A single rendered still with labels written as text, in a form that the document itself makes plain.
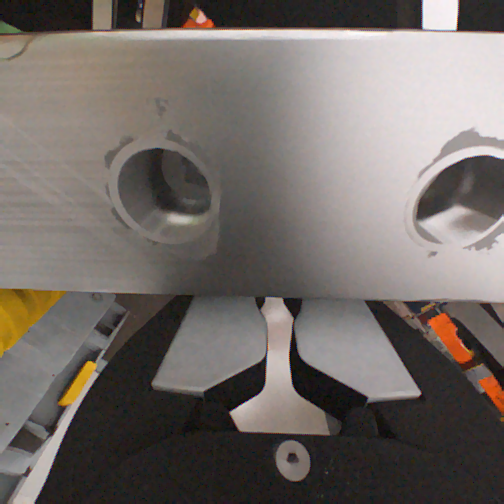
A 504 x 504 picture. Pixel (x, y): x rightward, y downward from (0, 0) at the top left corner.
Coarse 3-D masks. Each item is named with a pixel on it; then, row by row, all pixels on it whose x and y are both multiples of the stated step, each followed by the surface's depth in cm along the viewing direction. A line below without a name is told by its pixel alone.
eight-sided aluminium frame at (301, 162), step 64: (0, 64) 3; (64, 64) 3; (128, 64) 3; (192, 64) 3; (256, 64) 3; (320, 64) 3; (384, 64) 3; (448, 64) 3; (0, 128) 3; (64, 128) 3; (128, 128) 3; (192, 128) 3; (256, 128) 3; (320, 128) 3; (384, 128) 3; (448, 128) 3; (0, 192) 4; (64, 192) 4; (128, 192) 4; (192, 192) 8; (256, 192) 4; (320, 192) 4; (384, 192) 4; (448, 192) 5; (0, 256) 4; (64, 256) 4; (128, 256) 4; (192, 256) 4; (256, 256) 4; (320, 256) 4; (384, 256) 4; (448, 256) 4
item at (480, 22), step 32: (0, 0) 11; (32, 0) 15; (64, 0) 19; (96, 0) 10; (128, 0) 11; (160, 0) 10; (416, 0) 10; (448, 0) 10; (480, 0) 20; (0, 32) 9
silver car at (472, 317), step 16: (448, 304) 229; (464, 304) 207; (464, 320) 198; (480, 320) 186; (464, 336) 253; (480, 336) 181; (496, 336) 171; (480, 352) 228; (496, 352) 167; (496, 368) 252
